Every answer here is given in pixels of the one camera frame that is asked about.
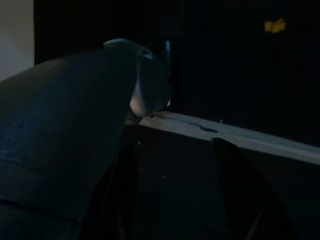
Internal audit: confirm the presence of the yellow sticker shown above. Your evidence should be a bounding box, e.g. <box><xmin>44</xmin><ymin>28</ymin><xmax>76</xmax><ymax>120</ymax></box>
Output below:
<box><xmin>264</xmin><ymin>17</ymin><xmax>287</xmax><ymax>33</ymax></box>

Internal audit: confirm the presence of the blue upright handle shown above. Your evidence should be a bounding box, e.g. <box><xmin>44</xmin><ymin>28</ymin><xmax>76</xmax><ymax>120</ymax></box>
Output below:
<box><xmin>163</xmin><ymin>39</ymin><xmax>172</xmax><ymax>72</ymax></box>

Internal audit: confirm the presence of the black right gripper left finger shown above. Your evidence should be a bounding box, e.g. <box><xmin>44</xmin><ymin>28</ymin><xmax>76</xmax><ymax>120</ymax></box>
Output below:
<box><xmin>96</xmin><ymin>143</ymin><xmax>142</xmax><ymax>240</ymax></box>

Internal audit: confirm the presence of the wooden board ledge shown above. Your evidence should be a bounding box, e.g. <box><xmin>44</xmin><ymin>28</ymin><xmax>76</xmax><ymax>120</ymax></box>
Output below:
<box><xmin>126</xmin><ymin>109</ymin><xmax>320</xmax><ymax>166</ymax></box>

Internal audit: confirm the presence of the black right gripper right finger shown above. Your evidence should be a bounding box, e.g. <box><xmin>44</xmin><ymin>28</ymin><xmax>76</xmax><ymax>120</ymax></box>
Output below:
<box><xmin>210</xmin><ymin>137</ymin><xmax>295</xmax><ymax>240</ymax></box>

